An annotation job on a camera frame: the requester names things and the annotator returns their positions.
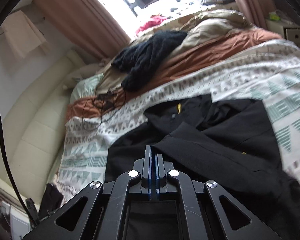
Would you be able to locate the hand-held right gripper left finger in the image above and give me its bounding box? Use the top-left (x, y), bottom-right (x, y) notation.
top-left (22, 145), bottom-right (153, 240)

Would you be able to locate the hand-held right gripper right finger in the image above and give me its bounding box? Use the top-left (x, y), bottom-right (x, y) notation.
top-left (152, 152), bottom-right (283, 240)

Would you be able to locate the black coat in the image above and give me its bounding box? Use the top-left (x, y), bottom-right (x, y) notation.
top-left (105, 94), bottom-right (300, 230)

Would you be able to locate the pale green pillow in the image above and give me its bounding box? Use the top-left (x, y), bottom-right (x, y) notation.
top-left (70, 74), bottom-right (104, 104)

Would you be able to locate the black cloth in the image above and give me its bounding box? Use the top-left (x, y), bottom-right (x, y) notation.
top-left (39, 183), bottom-right (64, 220)

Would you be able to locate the black knit garment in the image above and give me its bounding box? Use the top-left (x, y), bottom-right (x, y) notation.
top-left (112, 31), bottom-right (188, 92)

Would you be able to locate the cream upholstered headboard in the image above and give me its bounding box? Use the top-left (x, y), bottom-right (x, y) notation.
top-left (0, 50), bottom-right (100, 195)

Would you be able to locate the patterned white green blanket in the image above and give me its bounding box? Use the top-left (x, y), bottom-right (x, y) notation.
top-left (57, 39), bottom-right (300, 200)

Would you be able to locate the brown beige duvet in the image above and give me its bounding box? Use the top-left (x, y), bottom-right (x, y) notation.
top-left (65, 9), bottom-right (283, 120)

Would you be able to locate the pink cloth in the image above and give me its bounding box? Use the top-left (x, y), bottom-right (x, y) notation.
top-left (135, 15), bottom-right (168, 37)

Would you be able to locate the beige towel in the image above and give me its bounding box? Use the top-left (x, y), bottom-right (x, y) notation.
top-left (1, 11), bottom-right (50, 59)

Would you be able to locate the black earphone cable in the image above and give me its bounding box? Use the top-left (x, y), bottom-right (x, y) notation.
top-left (81, 86), bottom-right (127, 130)

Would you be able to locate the thick black cable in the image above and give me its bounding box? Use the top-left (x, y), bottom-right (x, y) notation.
top-left (0, 94), bottom-right (40, 228)

